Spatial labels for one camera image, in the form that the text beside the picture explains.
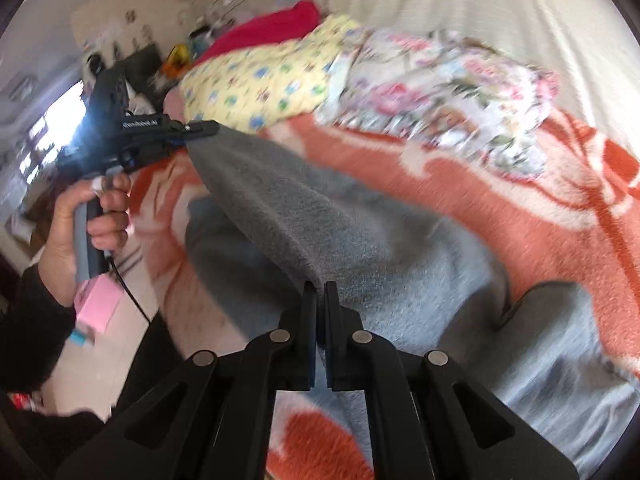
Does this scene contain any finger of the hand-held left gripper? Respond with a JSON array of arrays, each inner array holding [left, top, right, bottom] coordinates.
[[121, 136, 190, 174], [161, 120, 220, 142]]

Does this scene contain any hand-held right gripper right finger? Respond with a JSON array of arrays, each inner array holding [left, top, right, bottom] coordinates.
[[324, 280, 582, 480]]

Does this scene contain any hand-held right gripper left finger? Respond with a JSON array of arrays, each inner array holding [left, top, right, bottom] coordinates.
[[55, 280, 319, 480]]

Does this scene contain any grey fleece blanket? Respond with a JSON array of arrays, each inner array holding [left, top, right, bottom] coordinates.
[[184, 122, 640, 461]]

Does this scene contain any person's left forearm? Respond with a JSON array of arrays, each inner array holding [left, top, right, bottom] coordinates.
[[0, 265, 78, 393]]

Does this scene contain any person's left hand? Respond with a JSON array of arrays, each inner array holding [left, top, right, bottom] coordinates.
[[40, 173, 132, 308]]

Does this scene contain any window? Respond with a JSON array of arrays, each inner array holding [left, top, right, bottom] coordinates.
[[15, 80, 90, 188]]

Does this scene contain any yellow cartoon print pillow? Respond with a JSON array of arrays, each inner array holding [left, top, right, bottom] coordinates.
[[178, 13, 362, 134]]

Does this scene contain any yellow toy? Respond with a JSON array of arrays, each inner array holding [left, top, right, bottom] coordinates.
[[164, 43, 194, 74]]

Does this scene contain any black monitor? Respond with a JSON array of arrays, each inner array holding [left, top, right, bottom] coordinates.
[[124, 43, 162, 99]]

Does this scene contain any red blanket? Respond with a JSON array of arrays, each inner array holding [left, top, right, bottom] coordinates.
[[192, 0, 322, 67]]

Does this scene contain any pink box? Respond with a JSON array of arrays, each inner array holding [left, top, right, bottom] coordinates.
[[74, 277, 124, 334]]

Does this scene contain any person's black clothing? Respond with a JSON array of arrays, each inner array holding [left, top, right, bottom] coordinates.
[[0, 310, 192, 480]]

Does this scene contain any orange white patterned blanket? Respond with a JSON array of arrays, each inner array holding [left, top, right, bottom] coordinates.
[[129, 110, 640, 480]]

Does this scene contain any floral pillow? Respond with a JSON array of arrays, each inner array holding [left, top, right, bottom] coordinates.
[[320, 27, 559, 182]]

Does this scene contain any white striped bedding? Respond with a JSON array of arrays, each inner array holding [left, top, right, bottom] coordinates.
[[309, 0, 640, 161]]

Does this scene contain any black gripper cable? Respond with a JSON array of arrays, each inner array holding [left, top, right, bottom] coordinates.
[[106, 254, 152, 324]]

